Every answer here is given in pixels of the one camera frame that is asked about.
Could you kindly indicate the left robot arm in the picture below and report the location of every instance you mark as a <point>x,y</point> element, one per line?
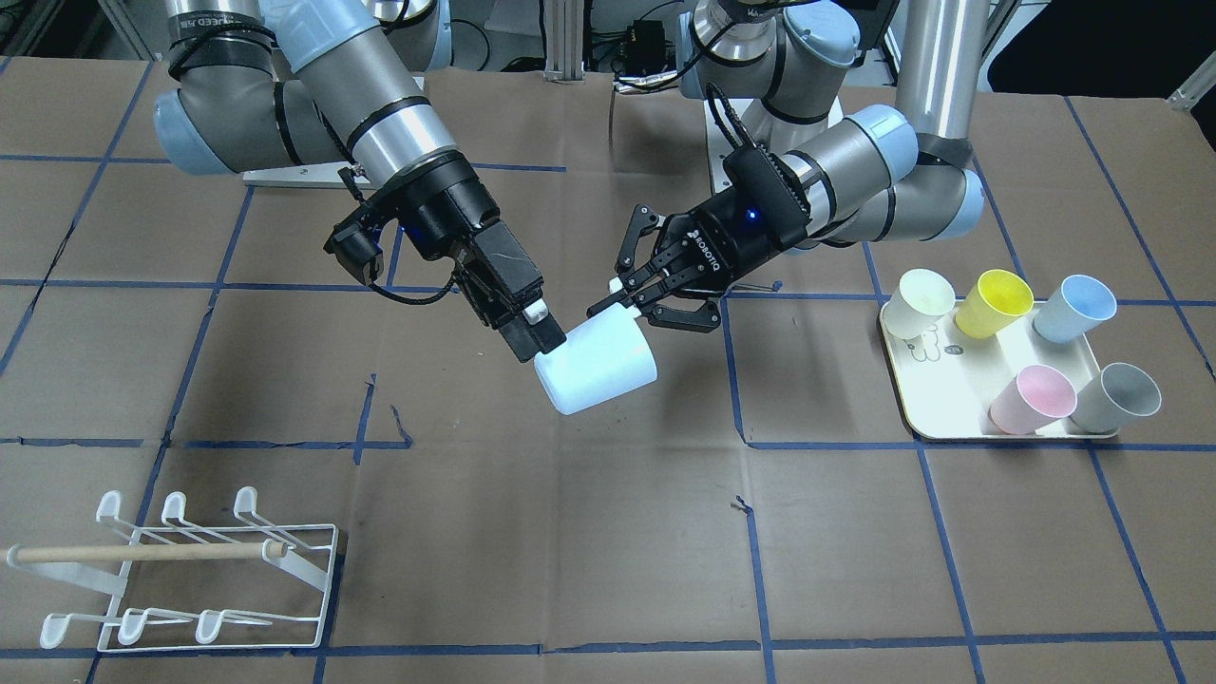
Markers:
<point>770,72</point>

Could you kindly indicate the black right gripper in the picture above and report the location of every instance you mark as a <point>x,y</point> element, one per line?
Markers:
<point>454,211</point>

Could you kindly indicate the grey cup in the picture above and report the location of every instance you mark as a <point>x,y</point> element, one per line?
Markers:
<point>1120,394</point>

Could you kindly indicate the light blue ikea cup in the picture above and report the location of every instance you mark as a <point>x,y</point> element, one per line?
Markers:
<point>603,358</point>

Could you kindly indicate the cream white cup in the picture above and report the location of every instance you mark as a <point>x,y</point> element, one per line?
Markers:
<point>920,300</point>

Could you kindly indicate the pink cup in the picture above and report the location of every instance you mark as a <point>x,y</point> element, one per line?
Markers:
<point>1037,396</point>

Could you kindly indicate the yellow cup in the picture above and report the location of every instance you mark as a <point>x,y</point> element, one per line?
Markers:
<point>998,299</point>

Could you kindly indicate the white wire cup rack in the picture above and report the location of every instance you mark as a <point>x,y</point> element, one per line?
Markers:
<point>177,585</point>

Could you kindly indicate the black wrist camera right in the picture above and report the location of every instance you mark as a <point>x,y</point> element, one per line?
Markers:
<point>356,243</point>

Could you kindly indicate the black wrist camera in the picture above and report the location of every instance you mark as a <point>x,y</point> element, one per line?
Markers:
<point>356,243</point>
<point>772,191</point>

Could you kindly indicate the aluminium frame post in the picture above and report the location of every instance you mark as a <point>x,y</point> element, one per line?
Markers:
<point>563,33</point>

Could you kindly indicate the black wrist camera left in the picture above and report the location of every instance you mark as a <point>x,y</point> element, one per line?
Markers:
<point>772,191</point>

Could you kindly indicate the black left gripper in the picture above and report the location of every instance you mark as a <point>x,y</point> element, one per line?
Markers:
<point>719,231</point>

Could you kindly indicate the cream serving tray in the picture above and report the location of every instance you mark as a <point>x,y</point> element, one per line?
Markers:
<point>947,381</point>

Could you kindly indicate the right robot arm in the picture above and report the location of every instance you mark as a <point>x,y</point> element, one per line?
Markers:
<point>271,84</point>

